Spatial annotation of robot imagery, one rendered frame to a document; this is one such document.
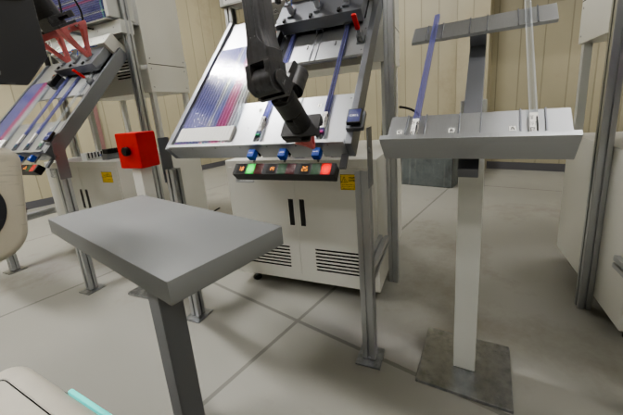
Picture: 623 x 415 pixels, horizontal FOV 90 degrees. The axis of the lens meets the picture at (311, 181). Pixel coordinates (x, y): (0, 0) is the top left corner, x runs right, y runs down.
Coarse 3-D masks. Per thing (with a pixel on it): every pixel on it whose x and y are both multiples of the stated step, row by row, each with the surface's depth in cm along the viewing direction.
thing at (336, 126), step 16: (320, 96) 102; (336, 96) 99; (352, 96) 97; (256, 112) 109; (272, 112) 106; (320, 112) 98; (336, 112) 96; (240, 128) 107; (256, 128) 104; (272, 128) 102; (336, 128) 92
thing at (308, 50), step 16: (368, 16) 114; (240, 32) 140; (304, 32) 123; (320, 32) 119; (336, 32) 116; (352, 32) 112; (224, 48) 138; (304, 48) 118; (320, 48) 114; (336, 48) 111; (352, 48) 108; (304, 64) 120
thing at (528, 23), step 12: (528, 0) 80; (528, 12) 78; (528, 24) 75; (528, 36) 73; (528, 48) 71; (528, 60) 69; (528, 72) 67; (528, 84) 65; (528, 96) 63; (528, 108) 62
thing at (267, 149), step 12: (204, 144) 106; (216, 144) 104; (228, 144) 102; (240, 144) 100; (252, 144) 98; (264, 144) 96; (276, 144) 94; (288, 144) 93; (324, 144) 89; (336, 144) 88; (180, 156) 116; (192, 156) 114; (204, 156) 112; (216, 156) 110; (228, 156) 108; (240, 156) 106; (264, 156) 102; (276, 156) 101; (288, 156) 99; (300, 156) 98; (336, 156) 93
